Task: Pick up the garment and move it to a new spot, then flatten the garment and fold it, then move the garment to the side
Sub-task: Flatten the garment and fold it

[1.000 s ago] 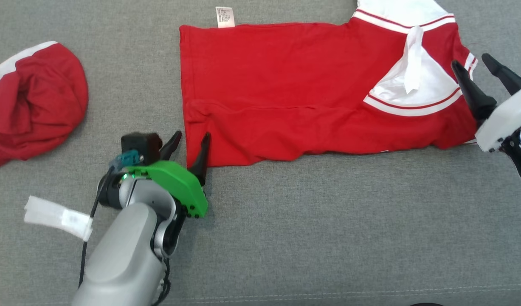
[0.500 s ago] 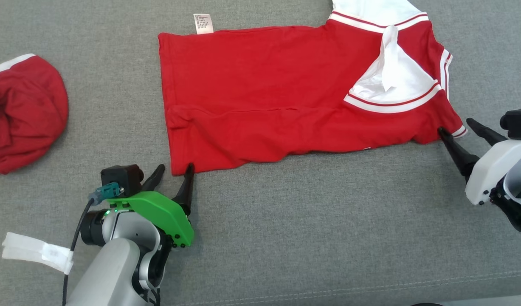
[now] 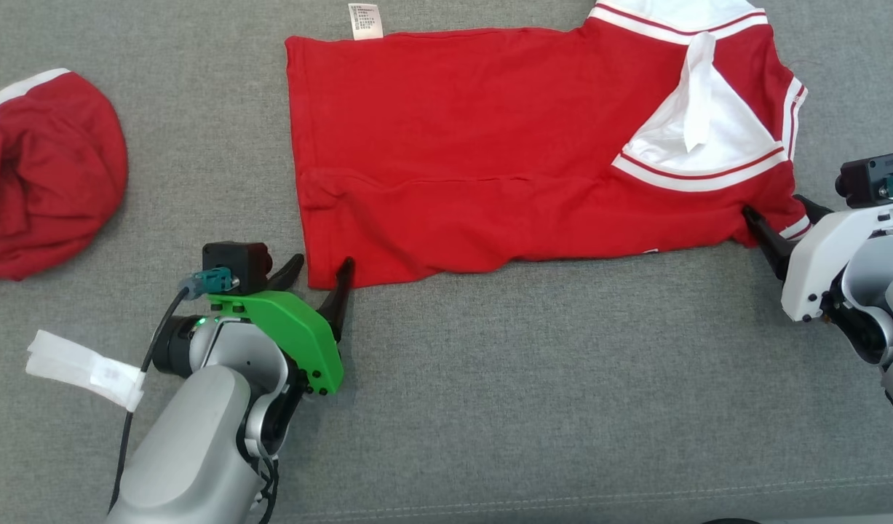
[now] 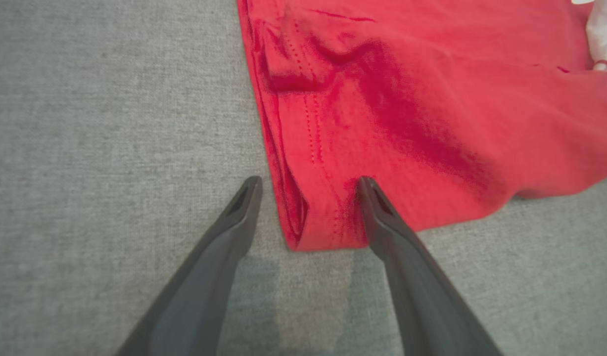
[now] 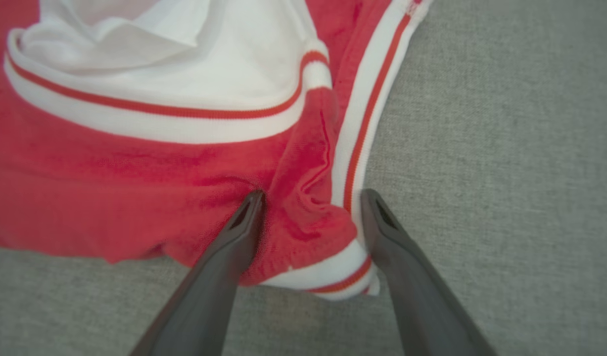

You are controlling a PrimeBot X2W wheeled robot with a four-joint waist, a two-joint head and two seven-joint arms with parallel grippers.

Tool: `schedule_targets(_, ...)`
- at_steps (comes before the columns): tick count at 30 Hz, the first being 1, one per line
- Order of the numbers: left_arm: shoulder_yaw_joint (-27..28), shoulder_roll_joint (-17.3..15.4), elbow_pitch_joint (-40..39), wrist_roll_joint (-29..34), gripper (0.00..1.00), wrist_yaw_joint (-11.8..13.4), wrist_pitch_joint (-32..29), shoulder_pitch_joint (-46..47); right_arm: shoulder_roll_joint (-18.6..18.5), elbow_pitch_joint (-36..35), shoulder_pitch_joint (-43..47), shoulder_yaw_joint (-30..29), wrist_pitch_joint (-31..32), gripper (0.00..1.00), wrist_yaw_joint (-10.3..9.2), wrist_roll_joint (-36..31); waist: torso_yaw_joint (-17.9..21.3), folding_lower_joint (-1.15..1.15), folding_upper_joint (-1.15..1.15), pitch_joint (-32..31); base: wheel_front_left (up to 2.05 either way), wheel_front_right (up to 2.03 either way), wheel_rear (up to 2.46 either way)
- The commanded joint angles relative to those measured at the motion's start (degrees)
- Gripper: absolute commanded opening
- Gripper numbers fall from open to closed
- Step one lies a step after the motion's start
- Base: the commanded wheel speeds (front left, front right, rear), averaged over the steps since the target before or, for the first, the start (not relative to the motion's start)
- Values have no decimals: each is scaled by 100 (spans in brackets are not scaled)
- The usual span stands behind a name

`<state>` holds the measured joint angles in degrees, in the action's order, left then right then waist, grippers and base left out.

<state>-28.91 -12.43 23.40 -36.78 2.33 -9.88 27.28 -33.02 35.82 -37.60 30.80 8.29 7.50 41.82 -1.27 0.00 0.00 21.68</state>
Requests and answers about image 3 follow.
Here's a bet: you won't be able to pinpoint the red shirt with white sleeves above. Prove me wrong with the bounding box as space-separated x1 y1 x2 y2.
285 0 814 290

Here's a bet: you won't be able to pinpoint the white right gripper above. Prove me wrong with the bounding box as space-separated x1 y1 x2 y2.
742 194 893 323

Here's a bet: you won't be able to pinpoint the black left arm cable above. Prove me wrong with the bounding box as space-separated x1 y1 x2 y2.
108 287 192 514

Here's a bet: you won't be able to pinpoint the white tape tag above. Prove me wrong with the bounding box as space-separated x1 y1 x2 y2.
25 330 147 413

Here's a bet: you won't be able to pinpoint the red shorts with white stripe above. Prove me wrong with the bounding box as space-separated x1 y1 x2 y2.
0 68 129 288

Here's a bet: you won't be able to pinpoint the teal left camera connector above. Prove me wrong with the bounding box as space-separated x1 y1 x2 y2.
183 268 237 301

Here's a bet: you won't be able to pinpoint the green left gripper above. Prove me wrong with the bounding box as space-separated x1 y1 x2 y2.
207 253 356 396

